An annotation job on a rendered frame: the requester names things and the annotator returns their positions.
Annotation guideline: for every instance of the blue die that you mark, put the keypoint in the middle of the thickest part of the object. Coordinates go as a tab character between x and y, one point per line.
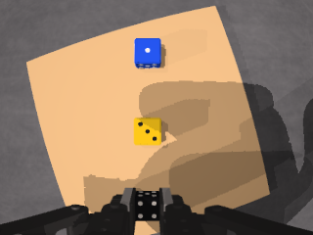
147	53

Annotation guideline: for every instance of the black die with white pips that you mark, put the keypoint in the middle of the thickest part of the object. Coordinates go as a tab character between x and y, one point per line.
147	206

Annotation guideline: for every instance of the peach flat mat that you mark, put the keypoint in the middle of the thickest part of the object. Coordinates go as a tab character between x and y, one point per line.
87	96

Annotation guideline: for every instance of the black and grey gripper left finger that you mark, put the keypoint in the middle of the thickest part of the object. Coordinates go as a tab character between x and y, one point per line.
116	218

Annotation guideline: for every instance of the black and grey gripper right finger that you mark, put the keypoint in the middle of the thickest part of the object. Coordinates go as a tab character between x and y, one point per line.
180	220

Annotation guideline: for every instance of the yellow die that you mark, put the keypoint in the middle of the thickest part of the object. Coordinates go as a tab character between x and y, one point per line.
147	131

